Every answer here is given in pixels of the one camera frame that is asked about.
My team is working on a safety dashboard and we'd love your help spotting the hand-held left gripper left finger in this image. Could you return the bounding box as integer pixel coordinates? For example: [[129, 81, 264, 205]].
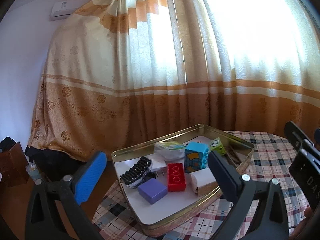
[[25, 151, 107, 240]]

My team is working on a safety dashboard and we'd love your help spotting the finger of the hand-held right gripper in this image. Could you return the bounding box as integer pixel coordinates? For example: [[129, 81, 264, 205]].
[[284, 121, 316, 155]]

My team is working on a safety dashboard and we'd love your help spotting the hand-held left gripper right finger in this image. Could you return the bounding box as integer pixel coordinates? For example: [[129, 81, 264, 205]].
[[207, 151, 290, 240]]

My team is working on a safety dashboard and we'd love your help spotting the brown wooden comb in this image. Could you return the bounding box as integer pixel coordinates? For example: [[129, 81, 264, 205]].
[[224, 146, 242, 165]]

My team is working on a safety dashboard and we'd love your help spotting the teal toy block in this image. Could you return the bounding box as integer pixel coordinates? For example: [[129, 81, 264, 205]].
[[184, 141, 209, 174]]

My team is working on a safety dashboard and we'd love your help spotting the green cube toy block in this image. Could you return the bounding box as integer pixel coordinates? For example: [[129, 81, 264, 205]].
[[209, 137, 227, 155]]

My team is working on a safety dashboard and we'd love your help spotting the red toy brick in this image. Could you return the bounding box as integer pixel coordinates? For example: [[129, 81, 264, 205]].
[[167, 162, 187, 192]]

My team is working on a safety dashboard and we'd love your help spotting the green and white plastic packet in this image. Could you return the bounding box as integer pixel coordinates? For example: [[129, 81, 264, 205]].
[[154, 141, 188, 162]]

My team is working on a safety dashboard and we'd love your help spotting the white charger plug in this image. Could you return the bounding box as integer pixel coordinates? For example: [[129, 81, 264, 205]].
[[147, 158, 168, 179]]

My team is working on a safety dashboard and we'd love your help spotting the small purple box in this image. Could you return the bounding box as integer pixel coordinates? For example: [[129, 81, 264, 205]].
[[137, 179, 168, 205]]

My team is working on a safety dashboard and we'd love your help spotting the gold rectangular tin box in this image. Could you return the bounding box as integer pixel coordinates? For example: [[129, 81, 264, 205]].
[[111, 124, 255, 238]]

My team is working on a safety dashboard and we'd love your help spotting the person's right hand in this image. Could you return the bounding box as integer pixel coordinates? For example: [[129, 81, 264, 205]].
[[303, 207, 314, 222]]

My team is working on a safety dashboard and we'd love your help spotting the dark cloth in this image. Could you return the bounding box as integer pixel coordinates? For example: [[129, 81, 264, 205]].
[[24, 146, 87, 183]]

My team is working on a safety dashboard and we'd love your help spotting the white paper liner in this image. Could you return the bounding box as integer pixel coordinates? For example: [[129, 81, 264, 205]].
[[114, 135, 225, 227]]

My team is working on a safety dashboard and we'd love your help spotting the pale blue patterned pack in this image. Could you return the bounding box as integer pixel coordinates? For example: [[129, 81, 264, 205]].
[[26, 162, 41, 180]]

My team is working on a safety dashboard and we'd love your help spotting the brown wooden cabinet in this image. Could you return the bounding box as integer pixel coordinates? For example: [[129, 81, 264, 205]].
[[0, 141, 30, 187]]

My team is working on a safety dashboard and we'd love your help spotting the black clothes pile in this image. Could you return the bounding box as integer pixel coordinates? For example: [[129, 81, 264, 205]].
[[0, 137, 17, 153]]

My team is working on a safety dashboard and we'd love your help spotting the orange and cream curtain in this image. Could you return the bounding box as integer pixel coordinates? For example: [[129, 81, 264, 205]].
[[27, 0, 320, 163]]

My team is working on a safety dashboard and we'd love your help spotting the white wall air conditioner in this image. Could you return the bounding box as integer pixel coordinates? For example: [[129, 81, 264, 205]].
[[51, 1, 77, 21]]

